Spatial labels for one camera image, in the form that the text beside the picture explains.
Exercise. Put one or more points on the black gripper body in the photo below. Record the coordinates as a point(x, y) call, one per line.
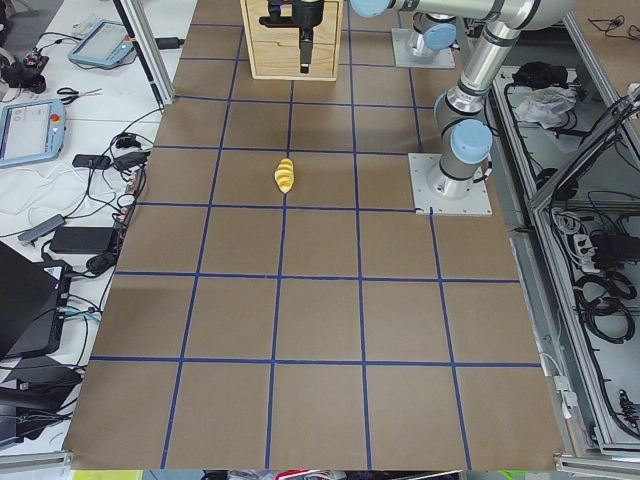
point(306, 11)

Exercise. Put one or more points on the black laptop computer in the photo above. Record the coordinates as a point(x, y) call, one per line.
point(32, 297)

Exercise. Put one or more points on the black phone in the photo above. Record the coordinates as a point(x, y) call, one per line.
point(91, 161)

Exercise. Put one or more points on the blue teach pendant far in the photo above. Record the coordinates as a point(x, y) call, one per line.
point(106, 46)

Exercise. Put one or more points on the black handled scissors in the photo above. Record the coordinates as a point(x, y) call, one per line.
point(69, 95)

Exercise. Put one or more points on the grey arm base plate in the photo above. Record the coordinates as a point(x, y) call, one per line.
point(436, 194)

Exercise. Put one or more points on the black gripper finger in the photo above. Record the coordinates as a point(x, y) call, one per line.
point(306, 49)

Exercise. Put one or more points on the blue teach pendant near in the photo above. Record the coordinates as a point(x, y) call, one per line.
point(32, 132)

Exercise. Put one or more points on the blue teach pendant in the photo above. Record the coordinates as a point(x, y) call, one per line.
point(32, 132)
point(106, 46)

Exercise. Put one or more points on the crumpled white cloth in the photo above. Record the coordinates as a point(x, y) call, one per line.
point(548, 107)

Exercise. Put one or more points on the black power adapter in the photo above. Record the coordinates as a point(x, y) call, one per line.
point(82, 240)

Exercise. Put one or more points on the aluminium frame post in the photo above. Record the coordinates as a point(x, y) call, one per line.
point(134, 19)

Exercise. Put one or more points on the toy bread loaf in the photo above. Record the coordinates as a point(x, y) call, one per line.
point(284, 175)

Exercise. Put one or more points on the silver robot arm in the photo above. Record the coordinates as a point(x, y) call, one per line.
point(466, 140)
point(431, 33)

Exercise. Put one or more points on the wooden drawer cabinet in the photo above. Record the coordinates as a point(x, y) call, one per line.
point(281, 61)

